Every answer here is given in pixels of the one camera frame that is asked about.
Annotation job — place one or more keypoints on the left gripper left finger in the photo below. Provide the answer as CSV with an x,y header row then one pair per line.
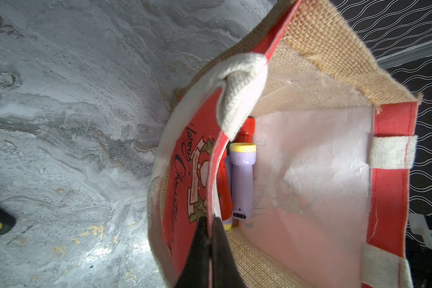
x,y
195,273

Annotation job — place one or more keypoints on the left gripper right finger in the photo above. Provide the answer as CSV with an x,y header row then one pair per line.
x,y
224,269

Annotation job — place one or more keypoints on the red flashlight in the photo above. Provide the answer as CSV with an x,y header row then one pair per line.
x,y
224,191
246,132

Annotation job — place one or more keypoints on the purple flashlight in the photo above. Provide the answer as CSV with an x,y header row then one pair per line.
x,y
242,158

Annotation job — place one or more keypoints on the red flashlight top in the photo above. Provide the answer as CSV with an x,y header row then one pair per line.
x,y
246,132

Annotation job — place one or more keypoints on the red jute Christmas tote bag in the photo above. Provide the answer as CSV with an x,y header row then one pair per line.
x,y
335,144

